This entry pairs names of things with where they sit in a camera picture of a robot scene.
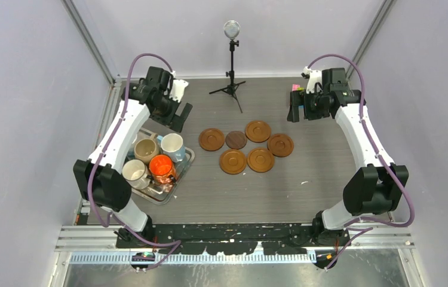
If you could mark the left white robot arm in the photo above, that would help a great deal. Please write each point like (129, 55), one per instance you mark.
(99, 177)

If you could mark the beige mug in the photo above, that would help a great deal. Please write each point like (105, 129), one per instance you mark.
(146, 149)

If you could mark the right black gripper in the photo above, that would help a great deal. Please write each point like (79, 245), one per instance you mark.
(300, 98)

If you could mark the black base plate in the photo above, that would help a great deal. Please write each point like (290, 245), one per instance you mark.
(232, 237)

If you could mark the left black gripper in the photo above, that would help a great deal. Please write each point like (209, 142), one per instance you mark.
(175, 122)

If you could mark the aluminium frame rail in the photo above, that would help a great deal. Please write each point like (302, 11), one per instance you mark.
(98, 245)

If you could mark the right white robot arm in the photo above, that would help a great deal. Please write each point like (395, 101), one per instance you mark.
(375, 187)

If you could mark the black tripod stand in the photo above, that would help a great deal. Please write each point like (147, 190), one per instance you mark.
(231, 30)

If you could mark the brown wooden coaster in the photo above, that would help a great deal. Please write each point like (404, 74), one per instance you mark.
(211, 139)
(258, 131)
(260, 160)
(280, 145)
(232, 161)

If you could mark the metal tray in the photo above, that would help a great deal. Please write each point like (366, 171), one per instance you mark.
(160, 194)

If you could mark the orange glass mug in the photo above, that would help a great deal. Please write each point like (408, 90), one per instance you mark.
(163, 170)

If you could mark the colourful toy block stack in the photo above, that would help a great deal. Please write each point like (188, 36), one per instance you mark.
(296, 87)

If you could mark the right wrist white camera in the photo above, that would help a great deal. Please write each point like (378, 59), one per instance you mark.
(314, 78)

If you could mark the light blue mug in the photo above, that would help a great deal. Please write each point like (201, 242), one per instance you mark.
(173, 146)

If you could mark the dark walnut coaster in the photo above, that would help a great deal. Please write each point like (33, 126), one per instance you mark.
(236, 140)

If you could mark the grey speckled mug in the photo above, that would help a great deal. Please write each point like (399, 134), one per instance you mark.
(137, 174)

